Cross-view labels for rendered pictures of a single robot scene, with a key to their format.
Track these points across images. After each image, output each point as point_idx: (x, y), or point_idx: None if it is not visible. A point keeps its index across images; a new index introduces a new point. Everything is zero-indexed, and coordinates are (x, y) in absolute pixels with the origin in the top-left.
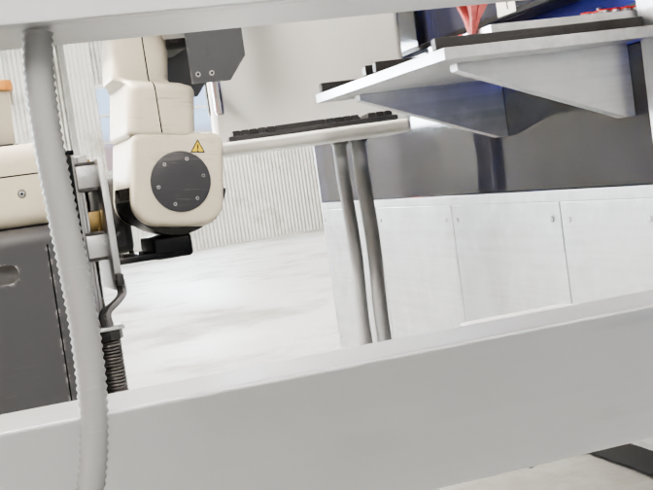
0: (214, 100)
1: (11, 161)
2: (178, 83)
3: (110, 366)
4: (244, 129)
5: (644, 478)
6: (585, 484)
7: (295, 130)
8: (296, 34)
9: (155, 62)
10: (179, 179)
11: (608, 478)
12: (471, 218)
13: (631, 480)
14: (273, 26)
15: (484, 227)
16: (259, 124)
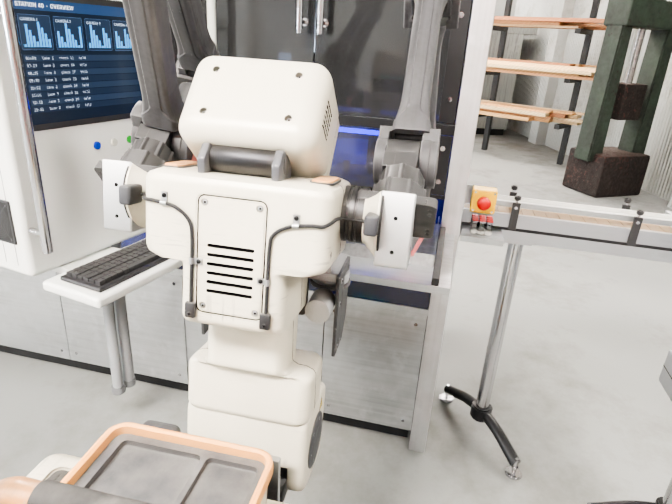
0: (44, 241)
1: None
2: (312, 354)
3: None
4: (108, 277)
5: (351, 428)
6: (332, 445)
7: (146, 269)
8: (95, 165)
9: (295, 340)
10: (316, 438)
11: (335, 435)
12: None
13: (347, 433)
14: (77, 159)
15: None
16: (68, 249)
